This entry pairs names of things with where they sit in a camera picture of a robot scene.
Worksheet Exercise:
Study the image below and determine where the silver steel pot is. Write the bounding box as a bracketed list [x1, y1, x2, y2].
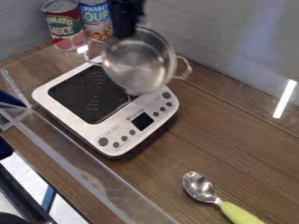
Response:
[88, 27, 192, 95]

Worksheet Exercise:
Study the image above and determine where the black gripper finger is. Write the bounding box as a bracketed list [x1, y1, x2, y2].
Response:
[109, 0, 145, 39]

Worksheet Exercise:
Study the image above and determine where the white and black stove top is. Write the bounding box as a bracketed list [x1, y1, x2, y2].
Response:
[32, 57, 178, 158]

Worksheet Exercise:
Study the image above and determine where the clear acrylic left bracket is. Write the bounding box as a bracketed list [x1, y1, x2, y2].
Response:
[0, 69, 32, 131]

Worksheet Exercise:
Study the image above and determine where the alphabet soup can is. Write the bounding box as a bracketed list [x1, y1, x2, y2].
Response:
[78, 0, 112, 41]

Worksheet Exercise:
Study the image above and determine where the clear acrylic front barrier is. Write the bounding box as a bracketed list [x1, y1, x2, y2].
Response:
[0, 109, 178, 224]

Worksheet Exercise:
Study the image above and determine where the blue cloth object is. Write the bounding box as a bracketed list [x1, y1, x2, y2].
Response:
[0, 89, 25, 161]

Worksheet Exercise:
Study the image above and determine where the tomato sauce can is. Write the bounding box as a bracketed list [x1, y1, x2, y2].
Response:
[41, 0, 85, 51]

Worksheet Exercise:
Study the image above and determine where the spoon with green handle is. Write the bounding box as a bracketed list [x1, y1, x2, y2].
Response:
[181, 171, 265, 224]

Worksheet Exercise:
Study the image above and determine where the black and blue stand frame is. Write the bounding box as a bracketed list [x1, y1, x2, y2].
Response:
[0, 164, 57, 224]

